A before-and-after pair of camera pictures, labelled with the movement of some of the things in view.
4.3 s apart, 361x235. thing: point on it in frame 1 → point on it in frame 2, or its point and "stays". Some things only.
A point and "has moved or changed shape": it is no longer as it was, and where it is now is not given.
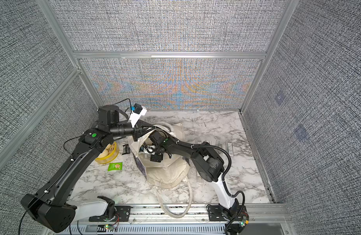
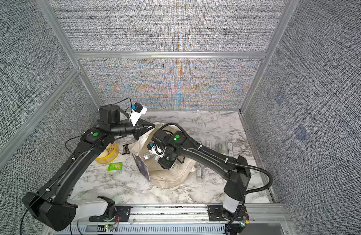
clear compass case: x=230 y=148 stays
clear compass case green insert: x=220 y=145 stays
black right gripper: x=153 y=157 → x=163 y=164
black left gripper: x=139 y=130 stays
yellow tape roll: x=109 y=154 stays
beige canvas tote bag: x=169 y=176 has moved or changed shape
